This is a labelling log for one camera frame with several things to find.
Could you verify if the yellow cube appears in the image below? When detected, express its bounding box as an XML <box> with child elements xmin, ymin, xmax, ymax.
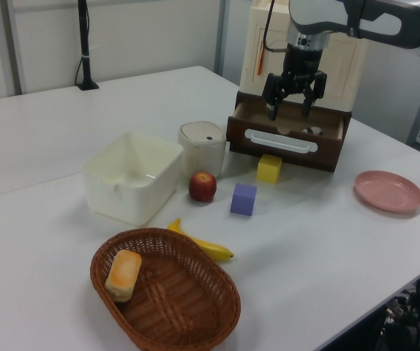
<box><xmin>256</xmin><ymin>153</ymin><xmax>283</xmax><ymax>184</ymax></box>

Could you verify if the red apple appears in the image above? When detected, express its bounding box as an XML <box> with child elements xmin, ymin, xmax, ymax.
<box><xmin>188</xmin><ymin>170</ymin><xmax>218</xmax><ymax>203</ymax></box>

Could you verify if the white rectangular plastic bin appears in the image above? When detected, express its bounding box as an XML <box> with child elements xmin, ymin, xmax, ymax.
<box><xmin>81</xmin><ymin>131</ymin><xmax>184</xmax><ymax>227</ymax></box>

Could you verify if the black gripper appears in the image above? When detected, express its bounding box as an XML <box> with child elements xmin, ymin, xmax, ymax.
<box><xmin>263</xmin><ymin>31</ymin><xmax>330</xmax><ymax>122</ymax></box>

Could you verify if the pink plate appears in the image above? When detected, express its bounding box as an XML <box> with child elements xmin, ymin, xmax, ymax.
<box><xmin>354</xmin><ymin>170</ymin><xmax>420</xmax><ymax>214</ymax></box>

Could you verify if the purple cube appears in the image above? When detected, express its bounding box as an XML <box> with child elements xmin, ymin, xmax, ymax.
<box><xmin>230</xmin><ymin>182</ymin><xmax>258</xmax><ymax>217</ymax></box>

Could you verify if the orange strip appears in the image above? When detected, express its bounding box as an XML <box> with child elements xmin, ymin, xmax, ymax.
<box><xmin>255</xmin><ymin>39</ymin><xmax>266</xmax><ymax>77</ymax></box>

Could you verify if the cream plastic storage box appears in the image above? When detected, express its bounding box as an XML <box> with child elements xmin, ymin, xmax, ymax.
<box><xmin>239</xmin><ymin>0</ymin><xmax>371</xmax><ymax>113</ymax></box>

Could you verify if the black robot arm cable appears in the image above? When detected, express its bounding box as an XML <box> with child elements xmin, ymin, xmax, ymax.
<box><xmin>262</xmin><ymin>0</ymin><xmax>290</xmax><ymax>53</ymax></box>

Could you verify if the black cable bundle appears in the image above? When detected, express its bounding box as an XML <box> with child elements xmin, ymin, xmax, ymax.
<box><xmin>378</xmin><ymin>270</ymin><xmax>420</xmax><ymax>351</ymax></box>

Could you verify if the yellow banana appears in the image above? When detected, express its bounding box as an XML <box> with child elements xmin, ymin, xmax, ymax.
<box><xmin>166</xmin><ymin>217</ymin><xmax>235</xmax><ymax>263</ymax></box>

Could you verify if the brown drawer with white handle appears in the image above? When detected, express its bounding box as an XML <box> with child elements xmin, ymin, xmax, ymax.
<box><xmin>226</xmin><ymin>100</ymin><xmax>345</xmax><ymax>173</ymax></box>

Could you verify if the small white lidded trash can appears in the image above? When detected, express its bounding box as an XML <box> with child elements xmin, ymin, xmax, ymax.
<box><xmin>178</xmin><ymin>121</ymin><xmax>228</xmax><ymax>179</ymax></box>

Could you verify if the black pole stand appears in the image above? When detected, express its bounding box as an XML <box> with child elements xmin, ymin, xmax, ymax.
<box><xmin>75</xmin><ymin>0</ymin><xmax>100</xmax><ymax>91</ymax></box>

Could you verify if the brown wicker basket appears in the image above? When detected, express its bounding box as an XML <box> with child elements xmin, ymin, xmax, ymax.
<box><xmin>89</xmin><ymin>227</ymin><xmax>241</xmax><ymax>351</ymax></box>

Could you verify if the toasted bread piece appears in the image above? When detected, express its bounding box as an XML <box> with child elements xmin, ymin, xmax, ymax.
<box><xmin>104</xmin><ymin>249</ymin><xmax>143</xmax><ymax>303</ymax></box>

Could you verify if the dark brown wooden cabinet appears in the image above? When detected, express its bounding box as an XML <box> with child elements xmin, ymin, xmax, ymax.
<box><xmin>236</xmin><ymin>90</ymin><xmax>353</xmax><ymax>173</ymax></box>

